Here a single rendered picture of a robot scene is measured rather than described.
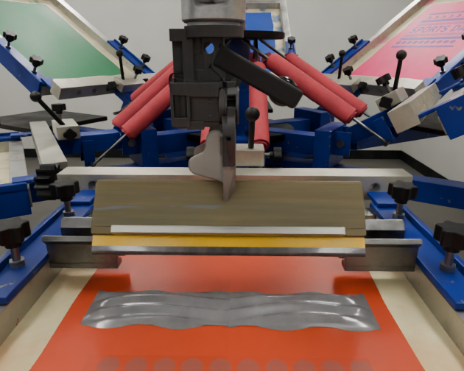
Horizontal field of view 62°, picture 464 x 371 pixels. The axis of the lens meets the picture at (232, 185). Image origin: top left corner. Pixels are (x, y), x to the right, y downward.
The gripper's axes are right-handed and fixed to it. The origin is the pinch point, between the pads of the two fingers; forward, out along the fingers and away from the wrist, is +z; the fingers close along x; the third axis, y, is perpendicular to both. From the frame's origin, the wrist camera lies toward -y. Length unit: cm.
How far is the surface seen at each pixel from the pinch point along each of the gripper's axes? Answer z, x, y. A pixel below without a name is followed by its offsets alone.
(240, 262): 13.8, -3.2, -1.2
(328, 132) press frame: 5, -59, -26
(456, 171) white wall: 87, -291, -199
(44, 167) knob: 4.4, -22.7, 37.5
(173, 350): 13.8, 15.5, 6.1
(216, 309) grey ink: 13.2, 9.2, 1.8
